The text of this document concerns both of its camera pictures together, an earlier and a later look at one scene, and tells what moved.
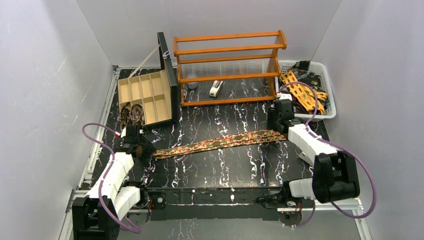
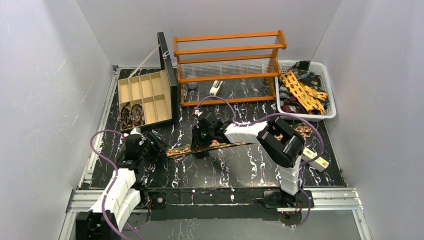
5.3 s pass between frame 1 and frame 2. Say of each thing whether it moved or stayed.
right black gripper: moved
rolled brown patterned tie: stayed
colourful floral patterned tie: stayed
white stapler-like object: stayed
